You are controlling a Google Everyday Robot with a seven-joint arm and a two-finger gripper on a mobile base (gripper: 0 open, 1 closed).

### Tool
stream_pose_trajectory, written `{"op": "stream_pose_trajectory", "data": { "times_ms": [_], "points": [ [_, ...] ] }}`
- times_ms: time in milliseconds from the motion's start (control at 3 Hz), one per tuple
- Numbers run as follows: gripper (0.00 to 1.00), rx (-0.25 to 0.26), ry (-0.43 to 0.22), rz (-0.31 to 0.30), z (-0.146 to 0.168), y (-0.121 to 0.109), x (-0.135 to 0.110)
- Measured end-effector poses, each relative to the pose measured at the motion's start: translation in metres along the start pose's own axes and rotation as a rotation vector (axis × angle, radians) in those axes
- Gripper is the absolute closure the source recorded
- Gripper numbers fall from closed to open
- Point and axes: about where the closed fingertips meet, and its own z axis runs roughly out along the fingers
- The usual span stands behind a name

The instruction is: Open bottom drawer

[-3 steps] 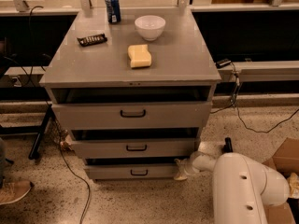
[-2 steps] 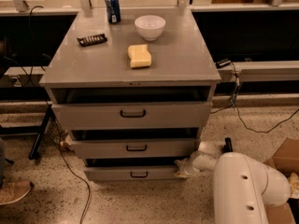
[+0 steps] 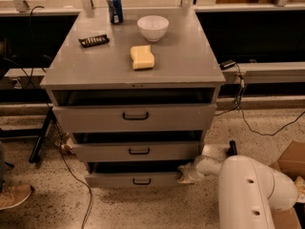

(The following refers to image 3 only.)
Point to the grey drawer cabinet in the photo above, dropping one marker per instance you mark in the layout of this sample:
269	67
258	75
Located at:
185	71

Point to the white bowl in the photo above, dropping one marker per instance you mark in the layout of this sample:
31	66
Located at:
153	27

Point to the blue soda can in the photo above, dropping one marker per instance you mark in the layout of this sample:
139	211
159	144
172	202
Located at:
115	11

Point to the black power adapter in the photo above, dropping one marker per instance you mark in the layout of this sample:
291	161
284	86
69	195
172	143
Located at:
226	65

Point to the grey drawer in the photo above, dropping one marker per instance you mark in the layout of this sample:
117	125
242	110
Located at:
135	174
135	118
138	151

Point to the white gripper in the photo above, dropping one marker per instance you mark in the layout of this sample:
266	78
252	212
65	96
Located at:
199	166

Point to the black table leg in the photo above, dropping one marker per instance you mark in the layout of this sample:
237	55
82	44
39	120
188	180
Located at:
232	151
39	133

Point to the yellow sponge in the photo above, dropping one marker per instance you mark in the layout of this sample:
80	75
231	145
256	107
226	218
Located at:
142	57

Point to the tan shoe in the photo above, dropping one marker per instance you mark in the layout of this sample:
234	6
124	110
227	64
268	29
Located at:
13	196

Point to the dark snack bar wrapper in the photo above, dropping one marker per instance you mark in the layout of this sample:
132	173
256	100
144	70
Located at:
94	41

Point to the crumpled paper in box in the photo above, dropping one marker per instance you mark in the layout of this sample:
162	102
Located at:
300	187

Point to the cardboard box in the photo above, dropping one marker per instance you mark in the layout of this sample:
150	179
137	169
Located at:
292	164

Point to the black table leg left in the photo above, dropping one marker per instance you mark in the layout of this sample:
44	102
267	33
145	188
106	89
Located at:
39	133

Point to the grey bottom drawer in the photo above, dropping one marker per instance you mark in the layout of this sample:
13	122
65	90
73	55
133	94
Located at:
135	174

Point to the grey top drawer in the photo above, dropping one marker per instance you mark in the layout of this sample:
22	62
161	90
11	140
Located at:
135	118

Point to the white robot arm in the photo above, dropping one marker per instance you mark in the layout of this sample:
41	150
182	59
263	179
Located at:
248	191

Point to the black table leg right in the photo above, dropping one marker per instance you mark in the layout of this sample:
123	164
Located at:
232	151

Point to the grey middle drawer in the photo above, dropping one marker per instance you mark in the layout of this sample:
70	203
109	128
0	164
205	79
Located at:
138	151

